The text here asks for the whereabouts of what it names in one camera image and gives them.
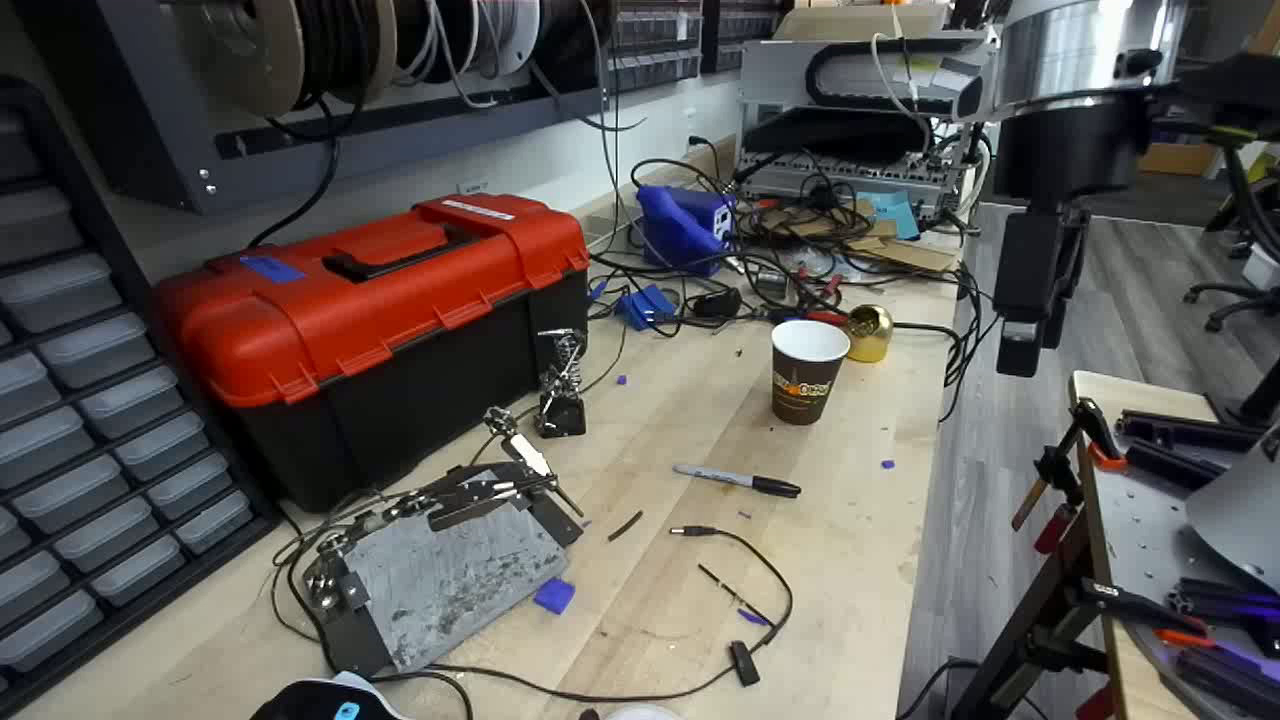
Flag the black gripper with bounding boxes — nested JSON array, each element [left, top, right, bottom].
[[989, 195, 1091, 380]]

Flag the black screwdriver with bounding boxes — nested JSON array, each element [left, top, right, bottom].
[[666, 462, 808, 505]]

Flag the brown white paper cup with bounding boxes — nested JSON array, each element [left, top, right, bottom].
[[769, 315, 856, 427]]

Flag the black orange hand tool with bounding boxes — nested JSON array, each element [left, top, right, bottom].
[[1008, 392, 1131, 536]]

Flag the gold bell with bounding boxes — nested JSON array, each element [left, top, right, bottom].
[[842, 299, 900, 370]]

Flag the dark office chair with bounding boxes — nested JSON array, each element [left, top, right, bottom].
[[1180, 174, 1280, 342]]

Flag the grey metal sheet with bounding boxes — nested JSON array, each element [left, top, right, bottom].
[[1180, 420, 1280, 600]]

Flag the grey benchtop machine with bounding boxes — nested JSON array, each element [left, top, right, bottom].
[[731, 19, 994, 207]]

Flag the blue hot air gun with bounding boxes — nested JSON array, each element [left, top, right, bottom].
[[633, 179, 734, 281]]

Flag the blue plastic connector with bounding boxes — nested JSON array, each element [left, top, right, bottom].
[[617, 281, 681, 333]]

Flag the black helping hand stand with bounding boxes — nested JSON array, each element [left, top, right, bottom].
[[529, 326, 591, 439]]

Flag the silver clip tool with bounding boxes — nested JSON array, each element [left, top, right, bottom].
[[479, 403, 560, 487]]

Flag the small blue plastic block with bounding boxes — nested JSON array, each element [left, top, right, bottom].
[[533, 571, 580, 619]]

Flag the red black toolbox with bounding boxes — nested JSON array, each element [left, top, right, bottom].
[[152, 191, 596, 516]]

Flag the black white rounded device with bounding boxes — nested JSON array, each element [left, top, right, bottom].
[[247, 669, 409, 720]]

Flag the grey drawer organizer cabinet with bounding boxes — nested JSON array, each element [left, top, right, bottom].
[[0, 77, 281, 714]]

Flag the thin black cable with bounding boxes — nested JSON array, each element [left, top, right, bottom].
[[266, 516, 798, 709]]

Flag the black wire spool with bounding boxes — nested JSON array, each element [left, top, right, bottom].
[[177, 0, 403, 122], [534, 0, 619, 98]]

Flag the white wire spool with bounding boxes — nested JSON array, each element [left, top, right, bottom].
[[394, 0, 549, 89]]

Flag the wire spools on rack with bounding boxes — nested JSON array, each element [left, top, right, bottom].
[[7, 0, 790, 217]]

